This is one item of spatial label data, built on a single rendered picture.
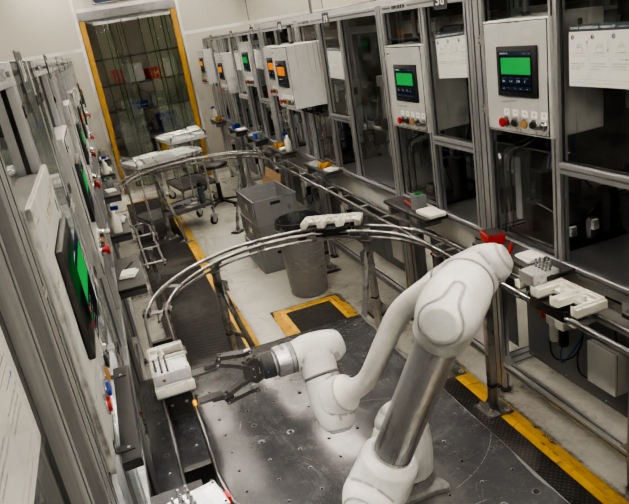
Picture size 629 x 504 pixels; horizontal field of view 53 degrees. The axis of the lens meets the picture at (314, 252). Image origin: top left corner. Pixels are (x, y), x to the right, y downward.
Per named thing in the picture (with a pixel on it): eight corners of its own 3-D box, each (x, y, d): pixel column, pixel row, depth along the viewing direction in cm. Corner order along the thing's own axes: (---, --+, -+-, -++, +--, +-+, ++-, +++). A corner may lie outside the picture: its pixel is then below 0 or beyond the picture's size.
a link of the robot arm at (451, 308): (409, 496, 176) (380, 556, 159) (358, 467, 181) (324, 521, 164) (511, 273, 137) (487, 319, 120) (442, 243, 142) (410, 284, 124)
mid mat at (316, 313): (393, 346, 400) (393, 344, 400) (313, 373, 386) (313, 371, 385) (336, 293, 490) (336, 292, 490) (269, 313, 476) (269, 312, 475)
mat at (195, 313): (282, 379, 384) (282, 377, 384) (188, 410, 369) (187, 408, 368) (167, 194, 912) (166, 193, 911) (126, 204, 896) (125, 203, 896)
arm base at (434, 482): (415, 447, 202) (413, 433, 201) (452, 489, 182) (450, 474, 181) (364, 467, 198) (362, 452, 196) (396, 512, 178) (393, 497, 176)
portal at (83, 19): (212, 174, 991) (173, -2, 902) (125, 194, 955) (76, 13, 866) (211, 173, 1000) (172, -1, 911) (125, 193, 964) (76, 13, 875)
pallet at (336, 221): (302, 238, 381) (299, 223, 378) (307, 231, 394) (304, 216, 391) (361, 234, 372) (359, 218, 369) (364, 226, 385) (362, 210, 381)
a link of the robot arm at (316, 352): (289, 335, 177) (304, 380, 173) (340, 319, 181) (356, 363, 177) (285, 343, 187) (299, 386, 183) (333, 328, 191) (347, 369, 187)
